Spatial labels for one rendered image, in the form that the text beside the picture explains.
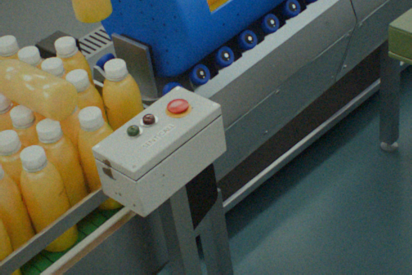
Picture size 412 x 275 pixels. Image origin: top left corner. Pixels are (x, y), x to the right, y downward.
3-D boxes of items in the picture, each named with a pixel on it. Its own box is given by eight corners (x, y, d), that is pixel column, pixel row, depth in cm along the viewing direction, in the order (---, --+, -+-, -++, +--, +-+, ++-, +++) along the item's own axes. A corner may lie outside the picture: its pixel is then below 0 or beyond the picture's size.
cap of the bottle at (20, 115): (8, 120, 143) (4, 112, 142) (26, 109, 145) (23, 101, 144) (20, 129, 141) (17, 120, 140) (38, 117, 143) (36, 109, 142)
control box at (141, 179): (227, 151, 142) (221, 102, 136) (144, 219, 131) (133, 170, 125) (185, 130, 148) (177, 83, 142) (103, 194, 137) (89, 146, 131)
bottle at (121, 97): (138, 131, 166) (121, 56, 155) (158, 147, 161) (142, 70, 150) (109, 148, 163) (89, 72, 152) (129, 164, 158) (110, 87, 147)
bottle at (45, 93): (71, 73, 136) (3, 44, 147) (40, 100, 133) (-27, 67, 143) (84, 104, 141) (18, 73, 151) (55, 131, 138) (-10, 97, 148)
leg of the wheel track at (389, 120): (400, 145, 288) (405, -14, 250) (391, 154, 285) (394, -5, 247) (386, 140, 292) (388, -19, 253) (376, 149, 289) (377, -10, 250)
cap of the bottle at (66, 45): (53, 49, 160) (51, 41, 159) (71, 41, 161) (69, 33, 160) (62, 57, 157) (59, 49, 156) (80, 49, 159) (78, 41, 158)
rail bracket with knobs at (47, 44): (94, 80, 182) (84, 40, 176) (69, 96, 178) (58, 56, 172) (65, 66, 188) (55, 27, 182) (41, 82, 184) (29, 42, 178)
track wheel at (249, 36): (251, 24, 176) (246, 27, 177) (237, 34, 173) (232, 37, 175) (262, 42, 176) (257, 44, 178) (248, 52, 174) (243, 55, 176)
